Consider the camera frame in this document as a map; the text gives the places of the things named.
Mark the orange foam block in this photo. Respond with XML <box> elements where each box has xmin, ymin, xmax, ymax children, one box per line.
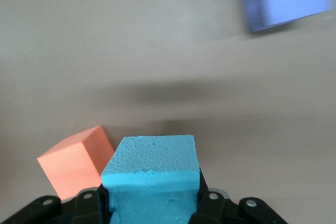
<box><xmin>36</xmin><ymin>125</ymin><xmax>116</xmax><ymax>201</ymax></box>

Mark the brown table cover sheet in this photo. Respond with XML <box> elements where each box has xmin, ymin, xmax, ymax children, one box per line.
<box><xmin>0</xmin><ymin>0</ymin><xmax>336</xmax><ymax>224</ymax></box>

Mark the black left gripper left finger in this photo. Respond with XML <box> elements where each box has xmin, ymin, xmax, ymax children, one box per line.
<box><xmin>0</xmin><ymin>184</ymin><xmax>114</xmax><ymax>224</ymax></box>

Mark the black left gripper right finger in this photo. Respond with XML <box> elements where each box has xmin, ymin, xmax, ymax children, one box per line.
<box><xmin>190</xmin><ymin>167</ymin><xmax>288</xmax><ymax>224</ymax></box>

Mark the light blue foam block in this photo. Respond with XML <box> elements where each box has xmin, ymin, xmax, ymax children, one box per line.
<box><xmin>100</xmin><ymin>134</ymin><xmax>202</xmax><ymax>224</ymax></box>

